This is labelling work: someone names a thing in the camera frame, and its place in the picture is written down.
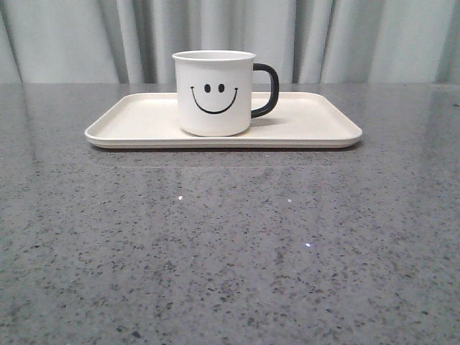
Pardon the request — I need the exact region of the pale green pleated curtain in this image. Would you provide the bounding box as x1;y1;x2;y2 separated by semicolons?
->
1;1;459;83

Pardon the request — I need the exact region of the white smiley mug black handle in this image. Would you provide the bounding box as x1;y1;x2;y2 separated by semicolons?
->
172;50;280;137

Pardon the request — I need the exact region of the cream rectangular plastic tray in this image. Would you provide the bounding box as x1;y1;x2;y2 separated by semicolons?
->
85;92;362;149

